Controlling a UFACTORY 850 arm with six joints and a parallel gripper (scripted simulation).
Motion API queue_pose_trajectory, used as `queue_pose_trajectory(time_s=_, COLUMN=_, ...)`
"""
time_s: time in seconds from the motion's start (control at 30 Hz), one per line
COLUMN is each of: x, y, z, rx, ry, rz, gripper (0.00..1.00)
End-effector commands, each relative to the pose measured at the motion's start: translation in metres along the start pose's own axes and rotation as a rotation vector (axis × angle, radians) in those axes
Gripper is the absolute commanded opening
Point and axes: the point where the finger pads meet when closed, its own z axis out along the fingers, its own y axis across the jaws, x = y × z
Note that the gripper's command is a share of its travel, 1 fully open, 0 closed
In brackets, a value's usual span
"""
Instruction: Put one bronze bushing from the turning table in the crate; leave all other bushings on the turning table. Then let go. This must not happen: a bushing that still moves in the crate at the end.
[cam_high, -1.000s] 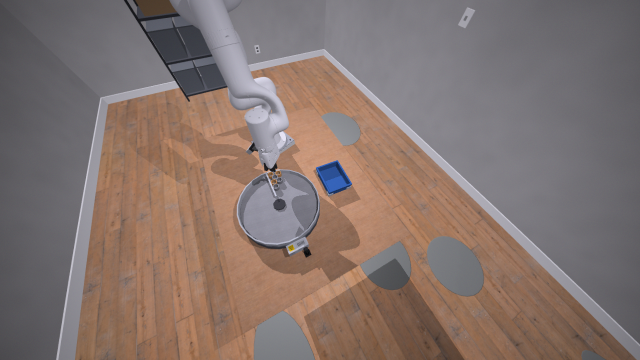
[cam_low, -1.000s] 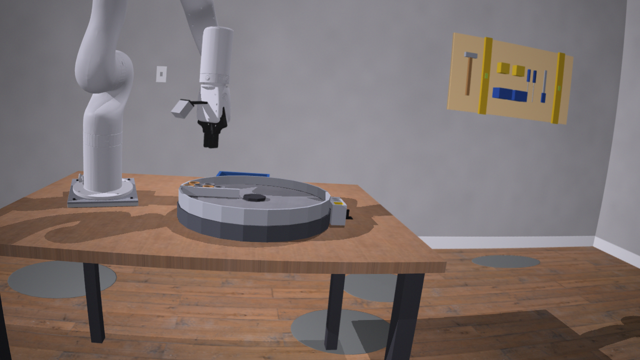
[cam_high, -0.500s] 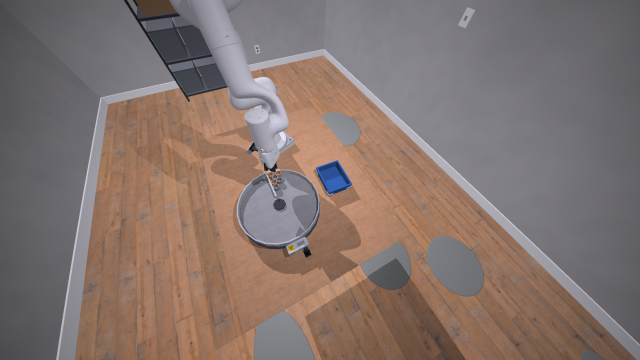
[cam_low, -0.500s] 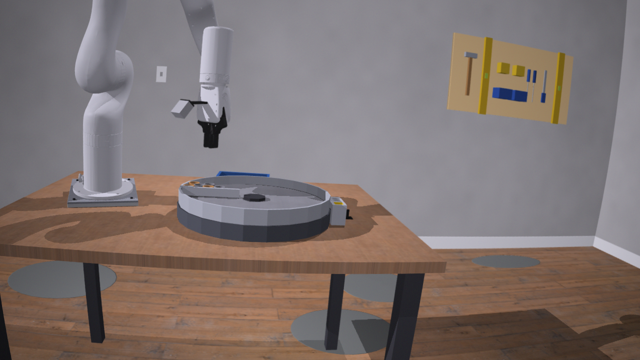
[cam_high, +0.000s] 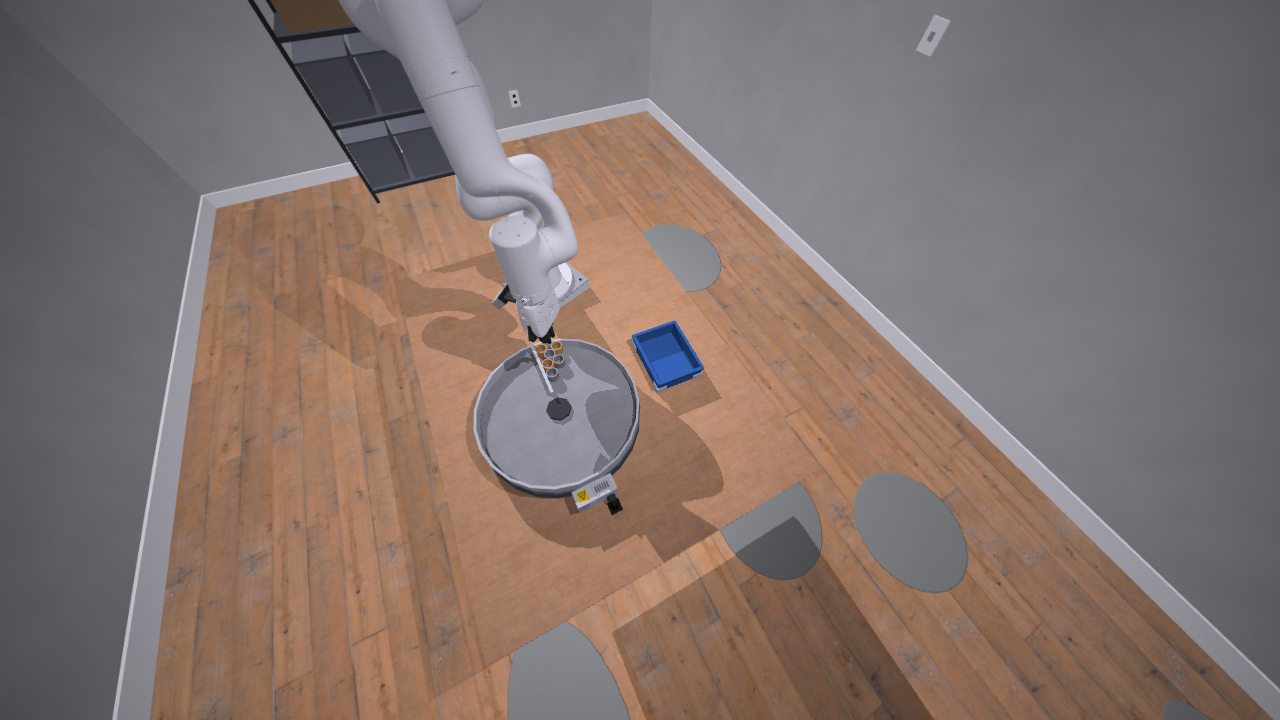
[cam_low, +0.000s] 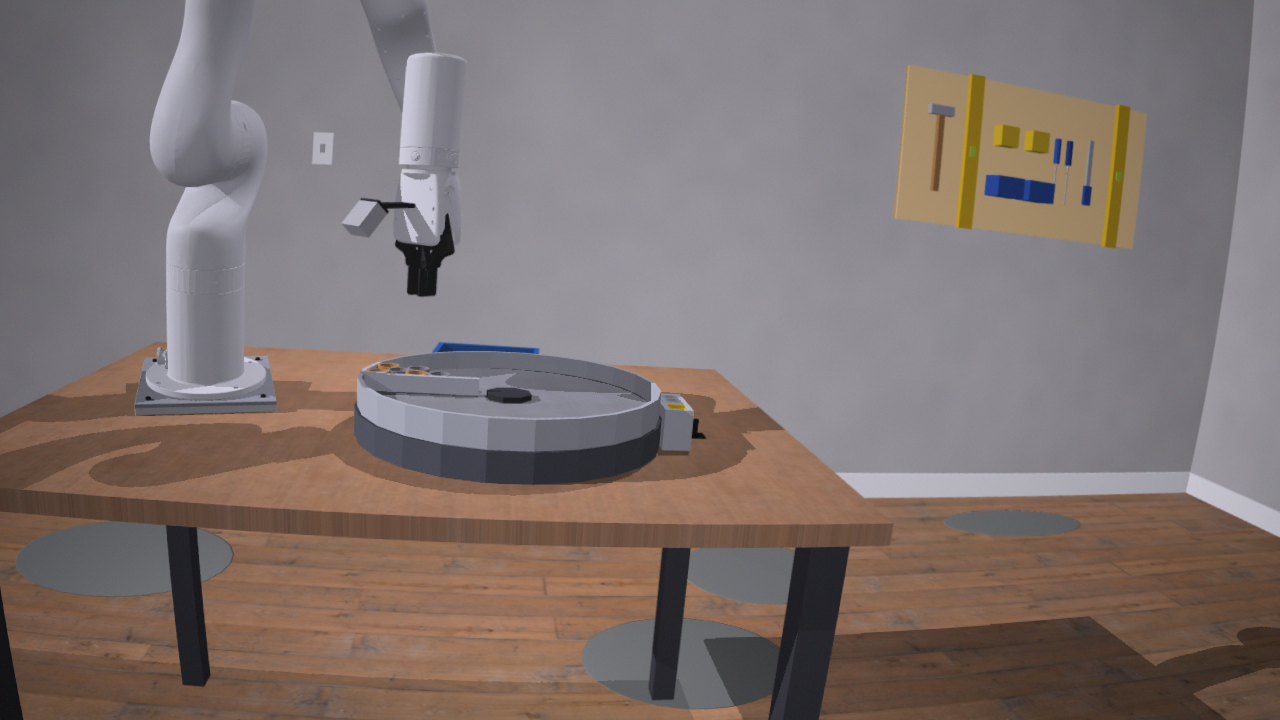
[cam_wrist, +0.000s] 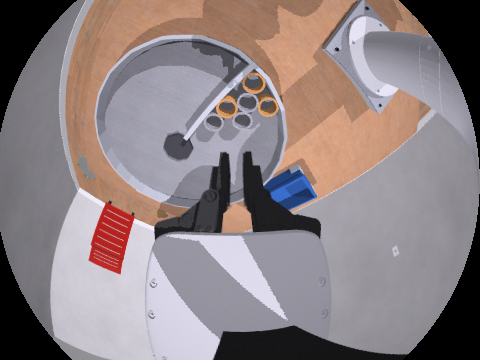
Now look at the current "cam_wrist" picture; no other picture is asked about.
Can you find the bronze bushing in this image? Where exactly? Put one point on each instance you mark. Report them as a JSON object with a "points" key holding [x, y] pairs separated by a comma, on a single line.
{"points": [[224, 113], [259, 88], [272, 110]]}

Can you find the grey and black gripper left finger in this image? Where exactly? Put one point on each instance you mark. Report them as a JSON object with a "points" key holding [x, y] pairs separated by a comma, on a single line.
{"points": [[207, 214]]}

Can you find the grey metal bushing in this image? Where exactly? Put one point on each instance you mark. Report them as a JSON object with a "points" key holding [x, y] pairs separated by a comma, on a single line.
{"points": [[249, 108], [213, 126], [242, 125]]}

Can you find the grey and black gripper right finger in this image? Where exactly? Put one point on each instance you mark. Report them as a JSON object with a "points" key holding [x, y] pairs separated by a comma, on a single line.
{"points": [[266, 213]]}

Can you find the blue plastic crate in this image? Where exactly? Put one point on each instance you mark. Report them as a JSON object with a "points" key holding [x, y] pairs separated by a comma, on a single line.
{"points": [[294, 195]]}

